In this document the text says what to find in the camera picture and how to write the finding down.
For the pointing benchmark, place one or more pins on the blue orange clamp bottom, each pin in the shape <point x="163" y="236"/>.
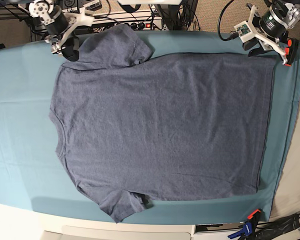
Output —
<point x="248" y="227"/>

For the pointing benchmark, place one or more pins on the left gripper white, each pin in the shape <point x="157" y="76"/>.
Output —
<point x="270" y="30"/>

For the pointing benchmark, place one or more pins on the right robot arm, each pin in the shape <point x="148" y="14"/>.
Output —
<point x="44" y="10"/>

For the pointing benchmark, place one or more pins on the white overhead camera mount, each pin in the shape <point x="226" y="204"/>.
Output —
<point x="149" y="2"/>

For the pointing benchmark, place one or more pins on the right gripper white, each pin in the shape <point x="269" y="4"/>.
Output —
<point x="62" y="35"/>

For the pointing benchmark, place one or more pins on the black power strip red switch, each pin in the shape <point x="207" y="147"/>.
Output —
<point x="148" y="26"/>

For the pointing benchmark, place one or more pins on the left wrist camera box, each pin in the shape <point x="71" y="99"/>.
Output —
<point x="244" y="31"/>

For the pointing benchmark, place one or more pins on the blue-grey heathered T-shirt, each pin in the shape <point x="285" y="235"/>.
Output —
<point x="178" y="127"/>

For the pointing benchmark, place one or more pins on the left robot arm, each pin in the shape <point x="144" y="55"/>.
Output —
<point x="293" y="14"/>

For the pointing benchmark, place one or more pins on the orange black clamp top right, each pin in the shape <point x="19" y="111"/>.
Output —
<point x="290" y="50"/>

